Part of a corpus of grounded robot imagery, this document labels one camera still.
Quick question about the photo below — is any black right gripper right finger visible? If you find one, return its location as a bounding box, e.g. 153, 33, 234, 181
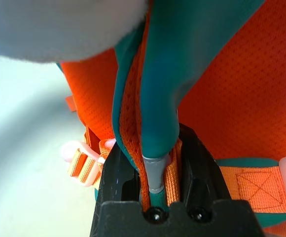
179, 124, 231, 206

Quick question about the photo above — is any grey plush dolphin keychain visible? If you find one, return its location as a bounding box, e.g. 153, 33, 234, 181
0, 0, 154, 65

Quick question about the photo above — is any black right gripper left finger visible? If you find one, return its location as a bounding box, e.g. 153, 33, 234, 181
100, 143, 141, 202

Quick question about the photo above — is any orange teal backpack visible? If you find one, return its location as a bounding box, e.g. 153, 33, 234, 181
56, 0, 286, 237

